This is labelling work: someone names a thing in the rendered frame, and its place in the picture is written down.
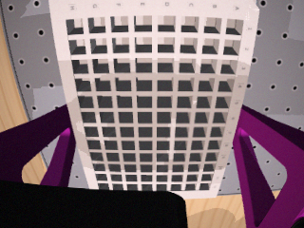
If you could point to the grey flat base plate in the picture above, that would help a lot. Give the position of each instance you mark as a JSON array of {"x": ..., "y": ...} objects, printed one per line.
[{"x": 275, "y": 85}]

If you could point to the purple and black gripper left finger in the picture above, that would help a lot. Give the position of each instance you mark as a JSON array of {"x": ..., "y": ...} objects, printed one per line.
[{"x": 20, "y": 144}]

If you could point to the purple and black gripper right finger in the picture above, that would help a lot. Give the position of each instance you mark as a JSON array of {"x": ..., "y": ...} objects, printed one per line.
[{"x": 286, "y": 144}]

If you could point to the white grid plate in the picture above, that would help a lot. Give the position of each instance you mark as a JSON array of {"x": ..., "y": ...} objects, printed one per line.
[{"x": 179, "y": 143}]

